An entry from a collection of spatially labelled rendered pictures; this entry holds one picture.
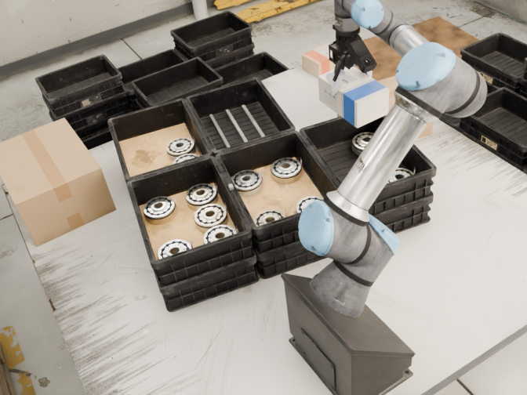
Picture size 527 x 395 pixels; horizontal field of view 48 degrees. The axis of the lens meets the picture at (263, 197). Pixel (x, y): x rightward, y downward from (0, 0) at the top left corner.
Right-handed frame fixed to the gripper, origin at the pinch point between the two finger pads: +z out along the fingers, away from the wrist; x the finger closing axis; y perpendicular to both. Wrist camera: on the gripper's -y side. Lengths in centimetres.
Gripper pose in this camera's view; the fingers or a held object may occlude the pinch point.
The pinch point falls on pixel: (352, 89)
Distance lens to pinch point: 189.6
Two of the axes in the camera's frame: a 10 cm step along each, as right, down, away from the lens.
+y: -5.1, -5.3, 6.8
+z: 1.1, 7.5, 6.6
